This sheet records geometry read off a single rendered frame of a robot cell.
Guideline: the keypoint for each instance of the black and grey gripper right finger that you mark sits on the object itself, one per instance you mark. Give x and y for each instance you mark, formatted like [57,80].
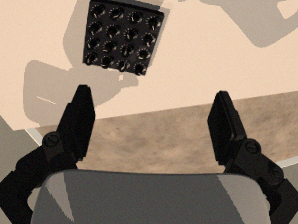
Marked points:
[230,144]

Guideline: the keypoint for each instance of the black knob box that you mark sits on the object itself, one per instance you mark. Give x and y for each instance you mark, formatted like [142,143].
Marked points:
[127,43]

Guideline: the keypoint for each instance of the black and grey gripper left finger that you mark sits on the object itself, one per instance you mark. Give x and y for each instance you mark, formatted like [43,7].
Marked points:
[61,149]

